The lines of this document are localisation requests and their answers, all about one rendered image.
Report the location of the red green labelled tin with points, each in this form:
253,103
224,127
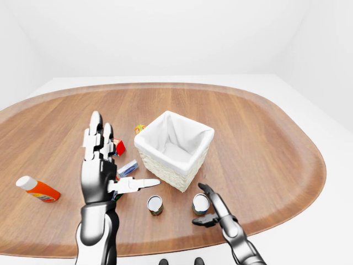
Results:
155,205

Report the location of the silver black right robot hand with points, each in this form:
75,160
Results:
220,209

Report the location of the dark green printed box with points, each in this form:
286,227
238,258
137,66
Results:
117,196

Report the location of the small dark rounded shape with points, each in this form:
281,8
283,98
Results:
198,261
163,261

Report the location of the white lined wicker basket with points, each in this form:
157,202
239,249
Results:
173,149

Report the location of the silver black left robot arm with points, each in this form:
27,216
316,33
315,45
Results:
95,234

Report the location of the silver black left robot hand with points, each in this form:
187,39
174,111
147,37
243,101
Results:
95,176

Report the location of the blue yellow labelled tin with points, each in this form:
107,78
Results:
200,204

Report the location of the blue white printed box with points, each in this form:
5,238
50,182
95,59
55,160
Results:
128,169

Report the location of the orange bottle with white cap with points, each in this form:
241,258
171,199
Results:
41,190

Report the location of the orange yellow carton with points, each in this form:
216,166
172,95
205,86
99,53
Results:
139,128

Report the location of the red printed box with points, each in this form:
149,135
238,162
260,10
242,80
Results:
119,147

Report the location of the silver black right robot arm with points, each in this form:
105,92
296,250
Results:
245,249

